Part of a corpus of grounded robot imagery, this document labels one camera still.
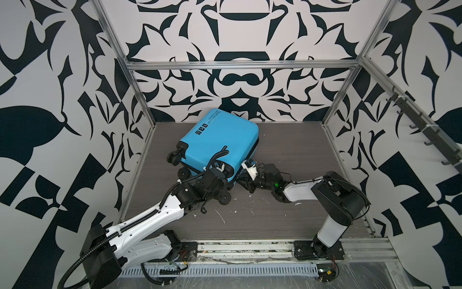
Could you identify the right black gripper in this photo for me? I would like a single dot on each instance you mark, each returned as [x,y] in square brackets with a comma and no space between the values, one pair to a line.
[249,183]

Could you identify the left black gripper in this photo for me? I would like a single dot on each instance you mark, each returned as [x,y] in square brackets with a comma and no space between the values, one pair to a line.
[222,186]

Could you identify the blue hard-shell suitcase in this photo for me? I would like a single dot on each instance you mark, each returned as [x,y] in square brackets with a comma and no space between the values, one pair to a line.
[220,138]

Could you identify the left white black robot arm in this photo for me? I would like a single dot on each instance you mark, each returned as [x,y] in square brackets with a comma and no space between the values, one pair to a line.
[107,252]

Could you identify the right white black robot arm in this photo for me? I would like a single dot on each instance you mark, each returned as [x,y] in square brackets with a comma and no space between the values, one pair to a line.
[342,201]

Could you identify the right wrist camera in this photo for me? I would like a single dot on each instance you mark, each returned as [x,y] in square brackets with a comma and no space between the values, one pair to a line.
[250,167]

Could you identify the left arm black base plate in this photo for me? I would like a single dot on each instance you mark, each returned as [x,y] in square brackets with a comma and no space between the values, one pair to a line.
[185,251]

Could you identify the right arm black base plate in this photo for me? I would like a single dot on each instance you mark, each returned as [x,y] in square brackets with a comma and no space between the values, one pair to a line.
[316,250]

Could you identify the white slotted cable duct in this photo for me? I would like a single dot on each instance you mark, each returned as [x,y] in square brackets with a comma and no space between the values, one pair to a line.
[235,270]

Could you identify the black wall hook rack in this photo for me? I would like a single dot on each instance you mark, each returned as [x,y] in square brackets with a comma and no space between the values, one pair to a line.
[422,123]

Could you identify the aluminium frame rails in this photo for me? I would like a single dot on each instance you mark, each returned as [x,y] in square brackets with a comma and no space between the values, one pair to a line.
[328,61]

